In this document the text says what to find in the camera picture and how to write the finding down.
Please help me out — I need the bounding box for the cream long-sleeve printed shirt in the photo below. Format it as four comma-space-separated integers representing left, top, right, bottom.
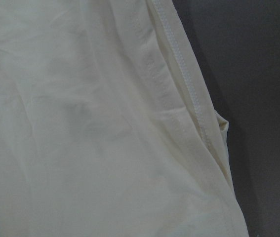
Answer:
0, 0, 248, 237

